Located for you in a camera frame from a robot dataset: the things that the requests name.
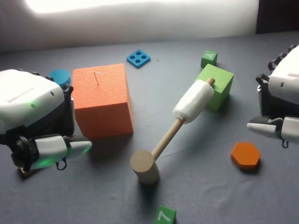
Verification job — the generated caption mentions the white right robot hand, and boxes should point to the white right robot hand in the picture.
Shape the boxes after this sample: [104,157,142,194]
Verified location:
[247,44,299,148]

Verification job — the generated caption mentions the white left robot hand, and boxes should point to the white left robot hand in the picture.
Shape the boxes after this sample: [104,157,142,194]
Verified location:
[0,69,92,172]

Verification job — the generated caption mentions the large orange foam block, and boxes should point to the large orange foam block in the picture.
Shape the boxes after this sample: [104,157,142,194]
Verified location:
[71,63,134,140]

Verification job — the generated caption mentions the blue round disc block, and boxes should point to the blue round disc block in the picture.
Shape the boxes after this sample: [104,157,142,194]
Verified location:
[48,69,71,88]

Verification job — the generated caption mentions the large green foam cube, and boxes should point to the large green foam cube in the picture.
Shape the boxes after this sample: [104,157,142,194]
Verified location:
[195,64,235,112]

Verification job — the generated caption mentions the small brown wooden block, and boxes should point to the small brown wooden block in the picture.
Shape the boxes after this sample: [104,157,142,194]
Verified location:
[19,166,39,180]

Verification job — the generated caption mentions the small green letter block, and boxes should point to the small green letter block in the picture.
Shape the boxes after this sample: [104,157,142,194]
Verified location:
[200,50,218,68]

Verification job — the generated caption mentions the orange hexagon block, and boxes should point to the orange hexagon block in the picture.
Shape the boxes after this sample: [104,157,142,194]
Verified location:
[230,142,261,171]

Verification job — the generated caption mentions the blue square four-hole block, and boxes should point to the blue square four-hole block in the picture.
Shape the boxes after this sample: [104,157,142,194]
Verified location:
[126,49,151,69]

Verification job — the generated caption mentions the grey table cloth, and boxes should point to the grey table cloth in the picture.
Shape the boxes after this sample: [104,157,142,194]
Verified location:
[0,30,299,224]

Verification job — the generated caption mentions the small green number seven block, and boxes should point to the small green number seven block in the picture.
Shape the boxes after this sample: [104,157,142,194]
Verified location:
[155,205,177,224]

